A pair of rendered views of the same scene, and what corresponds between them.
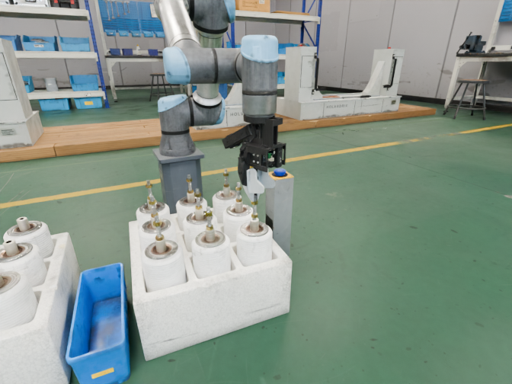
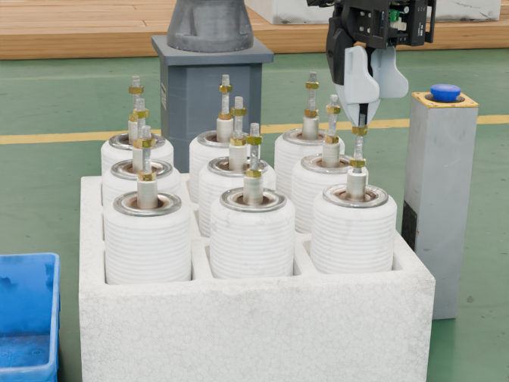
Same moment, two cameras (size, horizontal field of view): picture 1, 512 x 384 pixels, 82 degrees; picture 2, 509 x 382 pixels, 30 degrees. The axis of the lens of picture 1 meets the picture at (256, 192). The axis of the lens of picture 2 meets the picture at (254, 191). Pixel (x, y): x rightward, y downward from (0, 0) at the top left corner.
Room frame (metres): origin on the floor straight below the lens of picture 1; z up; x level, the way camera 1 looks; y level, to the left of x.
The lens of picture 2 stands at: (-0.35, -0.11, 0.62)
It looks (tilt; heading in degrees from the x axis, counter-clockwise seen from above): 20 degrees down; 13
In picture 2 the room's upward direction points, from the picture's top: 1 degrees clockwise
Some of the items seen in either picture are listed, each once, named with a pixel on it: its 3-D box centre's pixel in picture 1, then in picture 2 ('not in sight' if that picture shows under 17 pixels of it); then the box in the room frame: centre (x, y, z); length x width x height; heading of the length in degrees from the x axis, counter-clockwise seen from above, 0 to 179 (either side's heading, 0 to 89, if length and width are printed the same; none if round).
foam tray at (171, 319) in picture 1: (203, 264); (235, 285); (0.73, 0.16, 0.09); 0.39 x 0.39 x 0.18; 23
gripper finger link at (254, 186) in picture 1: (254, 187); (361, 89); (0.64, 0.00, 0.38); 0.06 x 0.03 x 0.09; 50
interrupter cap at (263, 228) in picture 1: (254, 228); (355, 196); (0.67, 0.00, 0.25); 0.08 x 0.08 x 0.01
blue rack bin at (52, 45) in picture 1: (41, 43); not in sight; (4.69, 3.06, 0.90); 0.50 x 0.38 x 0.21; 25
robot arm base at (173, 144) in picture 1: (176, 140); (210, 15); (1.24, 0.34, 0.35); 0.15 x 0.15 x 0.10
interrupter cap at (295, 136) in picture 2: (226, 195); (310, 137); (0.89, 0.10, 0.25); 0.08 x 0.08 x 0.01
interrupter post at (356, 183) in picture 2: (254, 225); (356, 186); (0.67, 0.00, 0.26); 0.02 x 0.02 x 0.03
